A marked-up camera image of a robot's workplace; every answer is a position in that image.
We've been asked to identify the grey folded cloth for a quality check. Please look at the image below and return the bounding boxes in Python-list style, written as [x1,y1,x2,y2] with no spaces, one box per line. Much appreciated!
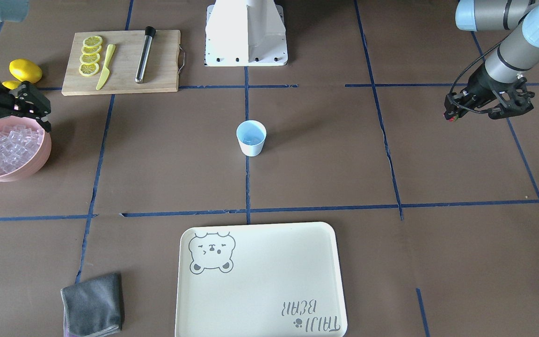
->
[60,272,124,337]

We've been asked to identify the lemon slice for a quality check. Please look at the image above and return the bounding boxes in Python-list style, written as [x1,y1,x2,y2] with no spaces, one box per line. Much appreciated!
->
[82,36,103,48]
[81,45,102,56]
[78,63,99,77]
[80,53,101,65]

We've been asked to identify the light blue plastic cup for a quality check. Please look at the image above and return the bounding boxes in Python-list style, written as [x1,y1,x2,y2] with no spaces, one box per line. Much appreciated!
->
[236,121,267,156]

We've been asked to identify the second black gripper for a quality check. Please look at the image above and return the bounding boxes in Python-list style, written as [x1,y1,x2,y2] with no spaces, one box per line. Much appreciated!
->
[444,68,500,121]

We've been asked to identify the steel muddler black tip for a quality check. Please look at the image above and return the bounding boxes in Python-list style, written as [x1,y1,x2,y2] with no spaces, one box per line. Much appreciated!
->
[134,26,156,84]

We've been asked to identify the pink bowl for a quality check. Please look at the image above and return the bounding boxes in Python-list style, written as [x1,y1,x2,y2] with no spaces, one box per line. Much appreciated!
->
[0,117,52,183]

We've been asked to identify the whole yellow lemon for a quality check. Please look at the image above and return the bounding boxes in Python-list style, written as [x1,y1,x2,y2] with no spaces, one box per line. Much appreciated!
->
[8,59,43,84]
[2,80,22,90]

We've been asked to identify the cream bear serving tray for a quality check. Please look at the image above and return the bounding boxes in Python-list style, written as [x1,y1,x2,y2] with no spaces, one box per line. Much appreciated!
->
[174,222,347,337]

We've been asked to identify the yellow plastic knife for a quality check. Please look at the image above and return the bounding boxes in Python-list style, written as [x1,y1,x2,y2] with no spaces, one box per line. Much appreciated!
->
[95,44,116,90]

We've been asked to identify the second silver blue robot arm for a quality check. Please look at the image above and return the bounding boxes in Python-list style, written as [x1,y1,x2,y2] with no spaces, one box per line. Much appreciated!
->
[444,0,539,121]

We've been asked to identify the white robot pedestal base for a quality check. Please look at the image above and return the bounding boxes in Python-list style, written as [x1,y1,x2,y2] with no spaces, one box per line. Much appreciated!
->
[204,0,289,67]

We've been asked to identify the bamboo cutting board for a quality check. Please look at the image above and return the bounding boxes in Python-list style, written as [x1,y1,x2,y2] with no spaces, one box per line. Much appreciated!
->
[61,30,181,96]

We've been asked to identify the pile of clear ice cubes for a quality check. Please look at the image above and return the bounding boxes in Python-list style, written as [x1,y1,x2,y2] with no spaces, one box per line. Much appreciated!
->
[0,124,44,177]

